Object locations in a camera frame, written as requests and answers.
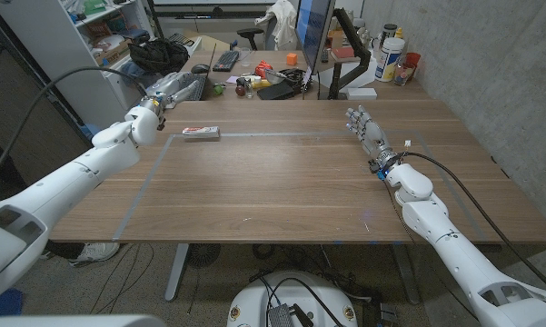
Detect white jacket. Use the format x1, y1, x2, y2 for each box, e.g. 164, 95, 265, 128
254, 0, 299, 51

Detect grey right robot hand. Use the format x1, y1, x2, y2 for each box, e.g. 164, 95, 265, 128
344, 105, 399, 173

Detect dark brown cabinet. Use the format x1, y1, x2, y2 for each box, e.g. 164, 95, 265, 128
0, 8, 96, 205

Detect black flat tablet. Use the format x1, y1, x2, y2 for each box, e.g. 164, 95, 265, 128
256, 80, 296, 101

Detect black bag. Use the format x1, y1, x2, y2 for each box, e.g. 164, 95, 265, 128
127, 38, 190, 79

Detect black stool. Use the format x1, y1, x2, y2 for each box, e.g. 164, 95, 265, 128
236, 27, 265, 52

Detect white red toothpaste box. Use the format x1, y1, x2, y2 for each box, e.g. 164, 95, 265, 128
182, 125, 222, 140

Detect white shelf unit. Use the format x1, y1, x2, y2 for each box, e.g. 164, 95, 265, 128
0, 0, 155, 137

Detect cardboard box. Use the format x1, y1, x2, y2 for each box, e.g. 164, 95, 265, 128
93, 38, 133, 67

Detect small white box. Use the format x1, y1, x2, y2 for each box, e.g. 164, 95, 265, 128
346, 86, 378, 101

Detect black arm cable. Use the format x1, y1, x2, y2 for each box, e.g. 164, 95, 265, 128
0, 66, 150, 192
402, 152, 546, 296

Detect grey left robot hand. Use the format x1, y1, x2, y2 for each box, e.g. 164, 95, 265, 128
144, 71, 209, 110

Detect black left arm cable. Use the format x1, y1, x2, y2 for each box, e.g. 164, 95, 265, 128
0, 66, 150, 192

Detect glass jar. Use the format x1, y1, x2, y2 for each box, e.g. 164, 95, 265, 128
393, 62, 414, 87

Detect black computer monitor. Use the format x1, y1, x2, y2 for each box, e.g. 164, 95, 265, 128
294, 0, 336, 76

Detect grey table leg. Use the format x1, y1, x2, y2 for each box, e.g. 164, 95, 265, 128
164, 243, 190, 303
390, 243, 422, 305

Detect whiteboard with black frame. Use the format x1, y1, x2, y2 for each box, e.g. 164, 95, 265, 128
144, 0, 281, 20

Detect white wipes canister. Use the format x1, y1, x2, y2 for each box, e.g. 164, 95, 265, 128
374, 36, 406, 84

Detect red orange crumpled object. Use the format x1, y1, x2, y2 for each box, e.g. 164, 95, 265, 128
254, 59, 273, 79

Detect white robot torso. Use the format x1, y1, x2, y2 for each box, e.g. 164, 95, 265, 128
226, 271, 359, 327

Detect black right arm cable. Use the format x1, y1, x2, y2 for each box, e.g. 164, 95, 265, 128
402, 152, 546, 296

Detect black keyboard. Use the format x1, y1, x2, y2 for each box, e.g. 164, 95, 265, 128
212, 49, 241, 73

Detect white sneaker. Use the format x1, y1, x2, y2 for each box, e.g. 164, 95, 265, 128
67, 242, 120, 268

